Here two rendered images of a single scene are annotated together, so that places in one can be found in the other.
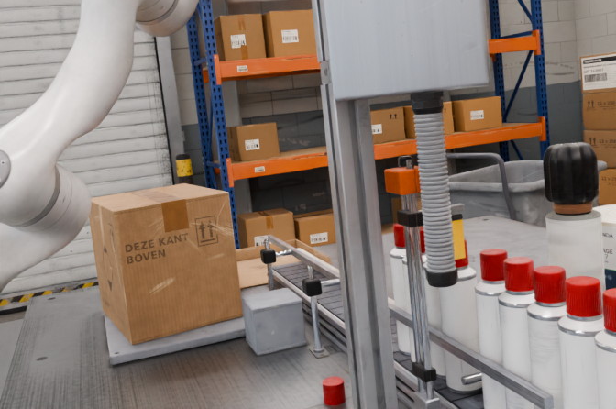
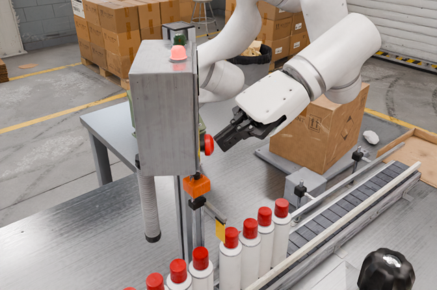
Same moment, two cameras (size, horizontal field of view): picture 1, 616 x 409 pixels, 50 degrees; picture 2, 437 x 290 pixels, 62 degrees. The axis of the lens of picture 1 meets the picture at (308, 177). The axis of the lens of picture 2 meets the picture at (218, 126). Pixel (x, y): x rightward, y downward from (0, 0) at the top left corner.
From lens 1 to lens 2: 1.03 m
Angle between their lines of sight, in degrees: 69
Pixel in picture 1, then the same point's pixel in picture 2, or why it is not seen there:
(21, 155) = not seen: hidden behind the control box
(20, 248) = (207, 93)
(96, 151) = not seen: outside the picture
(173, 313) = (288, 150)
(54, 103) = (214, 41)
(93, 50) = (231, 21)
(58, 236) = (218, 95)
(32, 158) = not seen: hidden behind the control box
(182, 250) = (300, 125)
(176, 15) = (289, 4)
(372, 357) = (181, 237)
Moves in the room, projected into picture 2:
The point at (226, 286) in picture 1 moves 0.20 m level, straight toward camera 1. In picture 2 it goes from (317, 156) to (272, 171)
